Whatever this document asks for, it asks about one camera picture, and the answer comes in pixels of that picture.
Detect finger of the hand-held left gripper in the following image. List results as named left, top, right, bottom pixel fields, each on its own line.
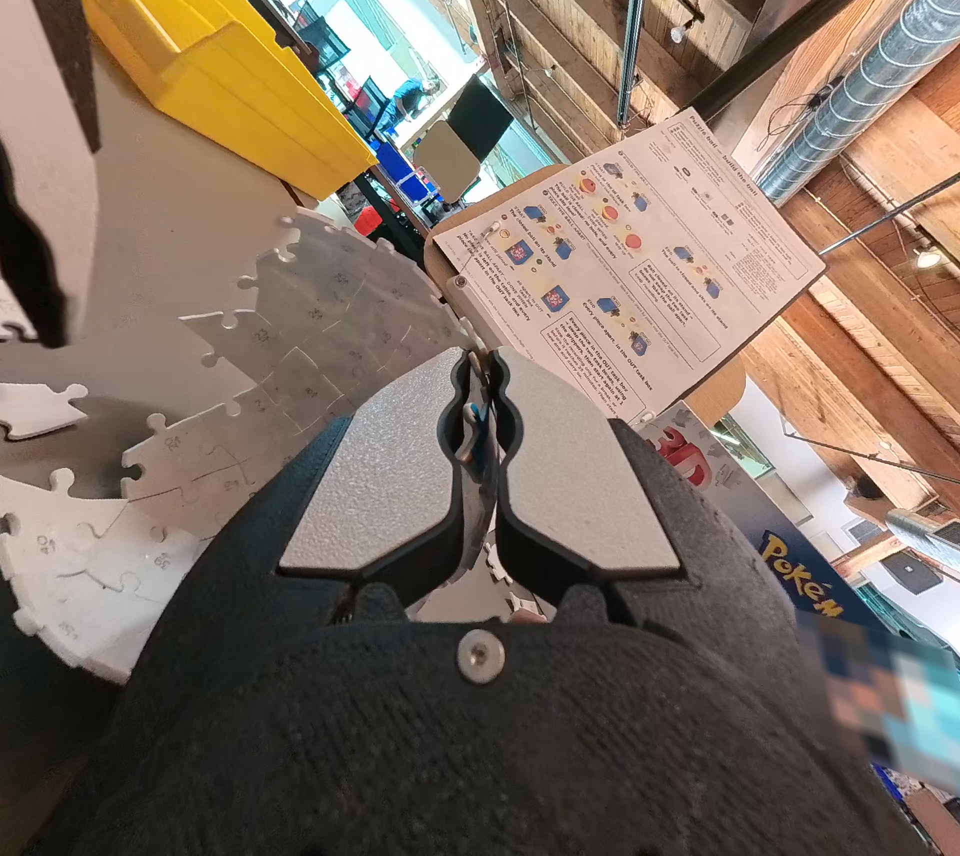
left=0, top=0, right=100, bottom=349

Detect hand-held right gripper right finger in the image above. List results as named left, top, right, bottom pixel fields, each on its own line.
left=487, top=346, right=684, bottom=608

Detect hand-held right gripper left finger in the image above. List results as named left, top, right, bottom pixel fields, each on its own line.
left=277, top=346, right=472, bottom=608

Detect partly built puzzle ball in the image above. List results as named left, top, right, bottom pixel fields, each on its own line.
left=0, top=214, right=500, bottom=685

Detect white puzzle piece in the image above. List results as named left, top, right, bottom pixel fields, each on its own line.
left=0, top=383, right=90, bottom=442

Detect colourful puzzle box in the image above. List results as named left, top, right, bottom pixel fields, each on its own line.
left=637, top=402, right=879, bottom=632

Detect yellow plastic bin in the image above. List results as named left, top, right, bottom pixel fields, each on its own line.
left=45, top=0, right=378, bottom=201

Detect white instruction sheet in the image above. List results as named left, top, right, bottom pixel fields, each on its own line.
left=433, top=106, right=826, bottom=426

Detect thin steel tension rod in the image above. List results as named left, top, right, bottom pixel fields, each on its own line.
left=817, top=173, right=960, bottom=257
left=780, top=417, right=960, bottom=486

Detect blue storage bins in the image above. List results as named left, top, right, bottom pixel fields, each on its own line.
left=375, top=139, right=444, bottom=212

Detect tan square panel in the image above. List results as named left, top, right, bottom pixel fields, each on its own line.
left=412, top=119, right=481, bottom=201

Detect black square panel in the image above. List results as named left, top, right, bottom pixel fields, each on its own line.
left=446, top=74, right=515, bottom=161

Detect black table lamp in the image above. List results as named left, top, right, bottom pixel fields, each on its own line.
left=686, top=0, right=960, bottom=122

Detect black wire basket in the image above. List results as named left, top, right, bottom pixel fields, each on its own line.
left=352, top=76, right=391, bottom=122
left=296, top=16, right=350, bottom=73

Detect black wall speaker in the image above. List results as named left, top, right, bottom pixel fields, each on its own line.
left=885, top=550, right=942, bottom=596

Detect silver ventilation duct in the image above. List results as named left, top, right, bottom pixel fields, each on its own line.
left=753, top=0, right=960, bottom=206
left=885, top=509, right=960, bottom=572

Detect metal ceiling rail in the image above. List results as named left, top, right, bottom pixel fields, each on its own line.
left=616, top=0, right=663, bottom=126

